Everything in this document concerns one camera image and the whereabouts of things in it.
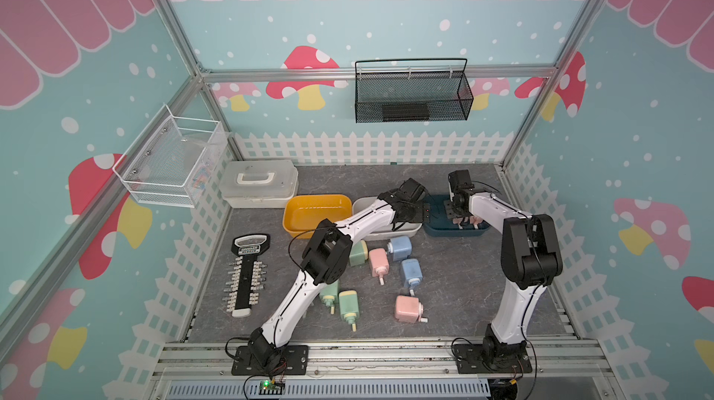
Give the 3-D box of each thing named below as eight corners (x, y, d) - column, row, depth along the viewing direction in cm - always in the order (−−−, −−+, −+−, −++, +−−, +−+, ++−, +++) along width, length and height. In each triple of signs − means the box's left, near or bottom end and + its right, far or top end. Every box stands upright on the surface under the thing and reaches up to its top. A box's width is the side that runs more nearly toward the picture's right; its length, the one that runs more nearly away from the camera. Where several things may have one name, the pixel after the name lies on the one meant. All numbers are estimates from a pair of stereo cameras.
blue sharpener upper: (388, 262, 94) (389, 252, 88) (387, 246, 98) (388, 235, 92) (409, 262, 94) (412, 252, 88) (408, 246, 98) (410, 235, 92)
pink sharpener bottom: (394, 323, 82) (396, 315, 76) (393, 304, 86) (395, 295, 80) (424, 323, 82) (428, 315, 76) (421, 304, 86) (426, 295, 80)
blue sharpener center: (402, 296, 87) (405, 288, 81) (400, 268, 93) (402, 259, 87) (420, 296, 87) (424, 288, 81) (417, 268, 93) (420, 259, 87)
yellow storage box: (283, 238, 100) (278, 228, 95) (290, 204, 110) (287, 193, 105) (350, 238, 101) (349, 228, 95) (352, 204, 110) (351, 193, 105)
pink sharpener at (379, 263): (373, 286, 89) (374, 277, 83) (369, 258, 95) (369, 249, 89) (390, 284, 89) (391, 275, 84) (385, 256, 95) (386, 247, 90)
